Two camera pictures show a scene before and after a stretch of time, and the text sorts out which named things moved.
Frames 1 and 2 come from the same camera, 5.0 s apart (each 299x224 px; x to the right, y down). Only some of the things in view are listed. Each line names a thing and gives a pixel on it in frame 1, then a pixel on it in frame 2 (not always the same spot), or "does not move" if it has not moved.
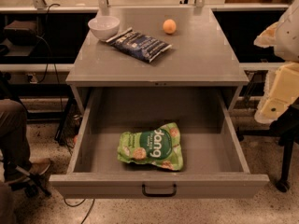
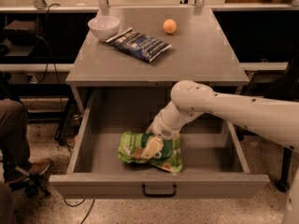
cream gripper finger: [282, 93] to [166, 124]
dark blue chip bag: [137, 45] does not move
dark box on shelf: [22, 33] does not move
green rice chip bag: [158, 147] does not move
